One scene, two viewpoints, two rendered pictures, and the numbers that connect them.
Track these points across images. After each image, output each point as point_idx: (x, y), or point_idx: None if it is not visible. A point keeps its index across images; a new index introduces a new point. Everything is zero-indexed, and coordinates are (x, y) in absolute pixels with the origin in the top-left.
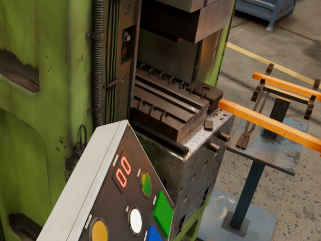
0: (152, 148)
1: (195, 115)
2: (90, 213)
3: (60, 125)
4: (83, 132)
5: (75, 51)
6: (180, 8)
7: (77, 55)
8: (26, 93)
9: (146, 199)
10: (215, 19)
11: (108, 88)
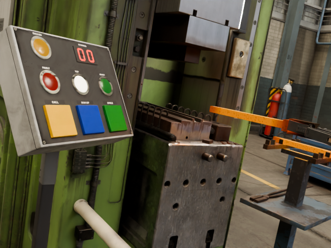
0: (150, 141)
1: (193, 123)
2: (41, 33)
3: None
4: None
5: (94, 18)
6: (174, 11)
7: (95, 21)
8: None
9: (100, 91)
10: (208, 35)
11: (118, 67)
